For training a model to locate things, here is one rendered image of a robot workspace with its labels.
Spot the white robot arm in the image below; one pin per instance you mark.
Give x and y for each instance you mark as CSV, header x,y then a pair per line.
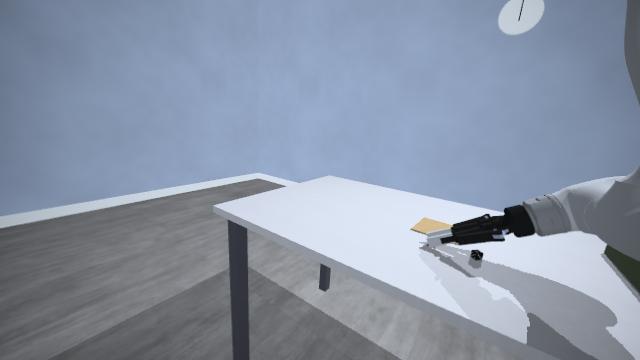
x,y
614,216

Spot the tan flat mat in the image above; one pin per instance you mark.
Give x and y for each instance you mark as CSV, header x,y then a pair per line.
x,y
428,225

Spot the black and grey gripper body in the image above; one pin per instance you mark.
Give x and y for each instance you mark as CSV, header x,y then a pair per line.
x,y
515,219

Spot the black die with white pips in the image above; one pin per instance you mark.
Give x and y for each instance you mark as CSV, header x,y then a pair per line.
x,y
476,254

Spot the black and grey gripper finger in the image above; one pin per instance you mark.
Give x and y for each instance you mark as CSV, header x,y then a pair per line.
x,y
469,236
464,225

